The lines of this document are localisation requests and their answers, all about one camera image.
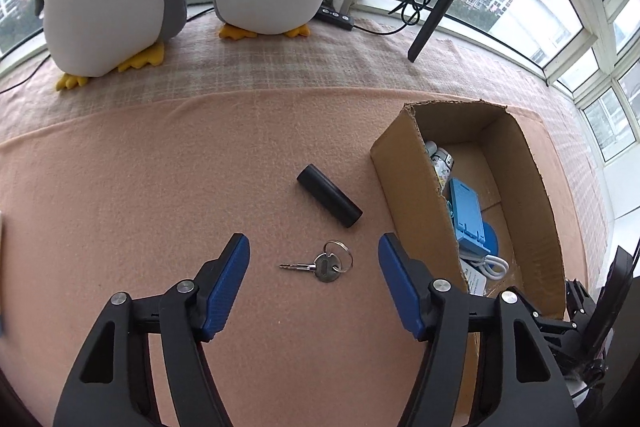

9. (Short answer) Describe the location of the white cable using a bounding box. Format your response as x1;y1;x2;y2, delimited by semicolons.
462;253;510;281

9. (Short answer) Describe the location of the blue plastic phone stand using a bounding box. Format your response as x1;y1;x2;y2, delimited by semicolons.
449;178;488;258

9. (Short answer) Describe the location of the round blue case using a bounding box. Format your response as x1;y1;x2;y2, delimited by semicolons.
483;221;499;257

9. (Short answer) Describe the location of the brown cardboard box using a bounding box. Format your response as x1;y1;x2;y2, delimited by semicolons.
369;100;568;423

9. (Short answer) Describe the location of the black cylinder tube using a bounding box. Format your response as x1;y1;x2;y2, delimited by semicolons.
296;164;362;228

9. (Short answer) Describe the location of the checkered pink cloth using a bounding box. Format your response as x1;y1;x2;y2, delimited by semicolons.
0;13;612;218

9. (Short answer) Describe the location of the silver key with ring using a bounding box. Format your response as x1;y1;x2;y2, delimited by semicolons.
278;241;354;283

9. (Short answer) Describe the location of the black cable on sill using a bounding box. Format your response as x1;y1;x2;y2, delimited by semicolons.
0;53;51;96

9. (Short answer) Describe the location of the black inline cable remote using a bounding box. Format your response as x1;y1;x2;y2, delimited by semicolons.
314;5;355;31

